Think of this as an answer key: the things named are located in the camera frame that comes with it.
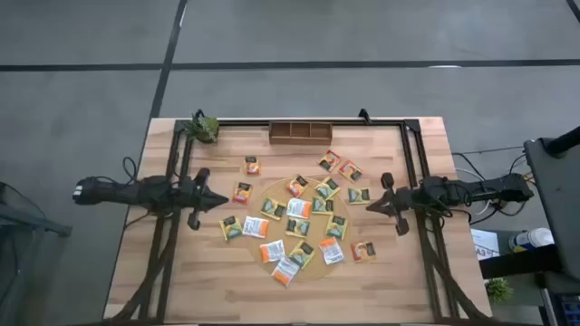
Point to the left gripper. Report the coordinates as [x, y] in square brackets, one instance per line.
[192, 194]

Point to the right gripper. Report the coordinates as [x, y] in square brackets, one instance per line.
[401, 199]

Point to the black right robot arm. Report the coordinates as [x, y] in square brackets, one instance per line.
[476, 190]

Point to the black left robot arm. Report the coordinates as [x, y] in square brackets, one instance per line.
[127, 192]

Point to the small potted succulent plant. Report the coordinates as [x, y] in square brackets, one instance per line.
[204, 129]

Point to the black table clamp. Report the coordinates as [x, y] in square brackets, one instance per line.
[198, 112]
[363, 115]

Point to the round woven straw placemat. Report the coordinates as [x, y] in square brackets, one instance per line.
[312, 271]

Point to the wooden three-compartment organiser box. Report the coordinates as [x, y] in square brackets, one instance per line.
[301, 140]

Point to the small green potted plant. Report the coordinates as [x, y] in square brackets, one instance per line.
[498, 290]

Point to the black shelf board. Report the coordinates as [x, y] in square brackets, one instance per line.
[521, 265]

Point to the white plastic bottle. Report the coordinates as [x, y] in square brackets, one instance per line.
[530, 239]

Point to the dark grey cart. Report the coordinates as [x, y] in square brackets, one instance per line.
[562, 204]

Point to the grey metal stand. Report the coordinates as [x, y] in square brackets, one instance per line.
[31, 222]

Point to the black pole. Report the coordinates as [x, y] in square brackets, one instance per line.
[564, 142]

